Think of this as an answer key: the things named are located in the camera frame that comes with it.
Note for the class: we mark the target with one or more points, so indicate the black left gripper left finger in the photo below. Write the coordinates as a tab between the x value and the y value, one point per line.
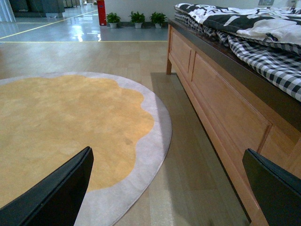
56	199

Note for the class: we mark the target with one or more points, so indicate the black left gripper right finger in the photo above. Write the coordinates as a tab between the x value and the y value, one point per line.
277	191

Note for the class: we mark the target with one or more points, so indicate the yellow and grey round rug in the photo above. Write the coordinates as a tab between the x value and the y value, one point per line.
47	120

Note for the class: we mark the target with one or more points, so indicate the black white checkered sheet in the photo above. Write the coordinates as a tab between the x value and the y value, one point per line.
281	68

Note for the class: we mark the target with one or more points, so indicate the black white floral duvet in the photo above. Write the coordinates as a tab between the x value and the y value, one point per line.
274	27

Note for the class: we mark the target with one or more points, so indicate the small potted plant left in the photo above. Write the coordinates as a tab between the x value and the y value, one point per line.
112	19

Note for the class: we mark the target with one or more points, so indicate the small potted plant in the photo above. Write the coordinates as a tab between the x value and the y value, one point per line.
158	19
112	19
138	19

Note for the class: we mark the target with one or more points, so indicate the grey reception counter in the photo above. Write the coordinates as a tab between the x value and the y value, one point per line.
37	8

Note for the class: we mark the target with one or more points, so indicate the small potted plant middle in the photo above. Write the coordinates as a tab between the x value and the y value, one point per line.
138	19

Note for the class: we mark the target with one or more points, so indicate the red fire extinguisher box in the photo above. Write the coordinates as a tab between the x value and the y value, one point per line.
101	12

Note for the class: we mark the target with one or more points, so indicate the small potted plant right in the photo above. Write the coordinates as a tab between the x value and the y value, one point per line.
158	19

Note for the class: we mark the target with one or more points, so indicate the wooden bed frame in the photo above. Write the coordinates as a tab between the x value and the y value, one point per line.
238	108

